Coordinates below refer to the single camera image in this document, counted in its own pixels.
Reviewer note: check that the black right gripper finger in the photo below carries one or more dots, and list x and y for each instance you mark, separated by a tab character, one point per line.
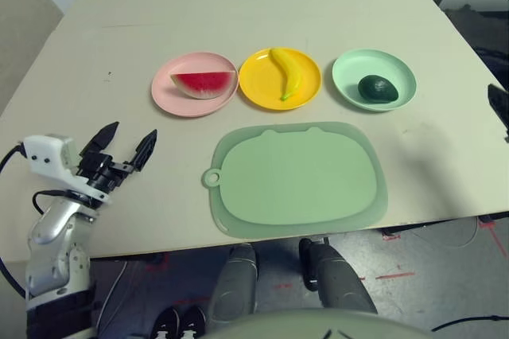
501	112

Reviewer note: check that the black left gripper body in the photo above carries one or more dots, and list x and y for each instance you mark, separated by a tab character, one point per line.
103	170

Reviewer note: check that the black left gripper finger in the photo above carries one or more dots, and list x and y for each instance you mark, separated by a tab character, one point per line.
143	152
101	138

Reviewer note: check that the red watermelon slice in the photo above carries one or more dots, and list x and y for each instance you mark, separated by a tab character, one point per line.
203	84

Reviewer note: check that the dark green avocado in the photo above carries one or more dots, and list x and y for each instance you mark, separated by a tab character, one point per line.
378	88

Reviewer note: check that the yellow banana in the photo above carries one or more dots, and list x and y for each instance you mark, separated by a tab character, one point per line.
290	72

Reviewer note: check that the pink plate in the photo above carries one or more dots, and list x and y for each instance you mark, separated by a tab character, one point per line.
175	100

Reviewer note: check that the black floor mat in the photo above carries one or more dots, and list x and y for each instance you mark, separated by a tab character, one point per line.
477	32

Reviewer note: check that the yellow plate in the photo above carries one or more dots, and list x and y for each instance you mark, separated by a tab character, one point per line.
262	84

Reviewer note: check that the mint green plate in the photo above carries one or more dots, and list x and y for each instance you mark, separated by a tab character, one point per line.
350	72

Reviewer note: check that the green silicone cutting mat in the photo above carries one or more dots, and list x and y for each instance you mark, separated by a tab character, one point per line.
298	180

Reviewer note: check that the grey robot left leg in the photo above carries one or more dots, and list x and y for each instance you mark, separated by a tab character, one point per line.
234	283

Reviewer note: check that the grey robot leg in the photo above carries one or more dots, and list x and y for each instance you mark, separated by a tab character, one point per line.
234	283
338	279

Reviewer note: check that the black white-striped sneaker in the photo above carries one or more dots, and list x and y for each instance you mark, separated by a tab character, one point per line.
167	323
194	323

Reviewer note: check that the grey robot right leg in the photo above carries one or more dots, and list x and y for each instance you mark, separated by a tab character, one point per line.
338	279

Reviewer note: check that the grey robot torso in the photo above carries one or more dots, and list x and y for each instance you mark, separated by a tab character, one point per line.
318	325

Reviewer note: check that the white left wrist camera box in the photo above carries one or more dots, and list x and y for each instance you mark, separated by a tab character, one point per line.
47	160

